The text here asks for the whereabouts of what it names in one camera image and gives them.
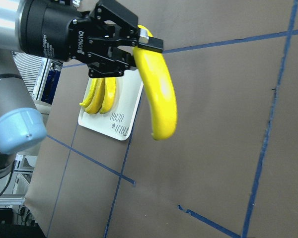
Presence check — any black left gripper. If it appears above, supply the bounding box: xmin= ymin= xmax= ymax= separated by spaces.
xmin=17 ymin=0 xmax=163 ymax=78

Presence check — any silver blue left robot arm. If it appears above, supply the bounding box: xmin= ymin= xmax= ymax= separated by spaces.
xmin=0 ymin=0 xmax=163 ymax=179

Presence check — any white bear tray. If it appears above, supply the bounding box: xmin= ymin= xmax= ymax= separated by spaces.
xmin=78 ymin=69 xmax=143 ymax=141

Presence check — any yellow banana bunch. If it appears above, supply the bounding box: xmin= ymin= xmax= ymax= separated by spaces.
xmin=85 ymin=78 xmax=105 ymax=114
xmin=132 ymin=24 xmax=178 ymax=141
xmin=99 ymin=77 xmax=116 ymax=114

